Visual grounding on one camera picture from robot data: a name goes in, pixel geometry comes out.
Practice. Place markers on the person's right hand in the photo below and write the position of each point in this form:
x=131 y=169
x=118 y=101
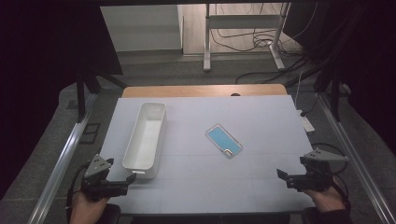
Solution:
x=328 y=199

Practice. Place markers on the white metal desk frame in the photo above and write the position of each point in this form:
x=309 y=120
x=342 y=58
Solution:
x=243 y=21

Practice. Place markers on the white power strip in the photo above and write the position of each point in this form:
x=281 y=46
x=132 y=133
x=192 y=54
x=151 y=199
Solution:
x=306 y=123

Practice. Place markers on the white rectangular plastic bin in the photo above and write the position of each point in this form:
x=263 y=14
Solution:
x=144 y=140

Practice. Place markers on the phone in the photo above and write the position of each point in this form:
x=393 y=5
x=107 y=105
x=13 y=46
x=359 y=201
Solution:
x=222 y=140

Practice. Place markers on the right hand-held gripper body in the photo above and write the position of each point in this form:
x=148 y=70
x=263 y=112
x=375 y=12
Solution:
x=320 y=174

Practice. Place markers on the white cabinet panel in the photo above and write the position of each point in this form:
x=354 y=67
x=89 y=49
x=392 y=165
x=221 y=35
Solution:
x=140 y=28

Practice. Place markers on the black metal stand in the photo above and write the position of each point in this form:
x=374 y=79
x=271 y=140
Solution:
x=335 y=96
x=81 y=93

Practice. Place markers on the dark curtain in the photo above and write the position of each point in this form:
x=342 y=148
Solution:
x=46 y=62
x=367 y=62

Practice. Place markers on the aluminium rail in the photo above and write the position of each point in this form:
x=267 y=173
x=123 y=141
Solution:
x=351 y=149
x=67 y=149

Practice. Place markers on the person's left hand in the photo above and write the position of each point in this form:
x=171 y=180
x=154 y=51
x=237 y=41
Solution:
x=84 y=210

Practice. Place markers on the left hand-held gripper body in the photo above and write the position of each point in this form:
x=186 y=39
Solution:
x=97 y=168

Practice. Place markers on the wooden table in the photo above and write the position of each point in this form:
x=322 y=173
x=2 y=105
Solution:
x=186 y=90

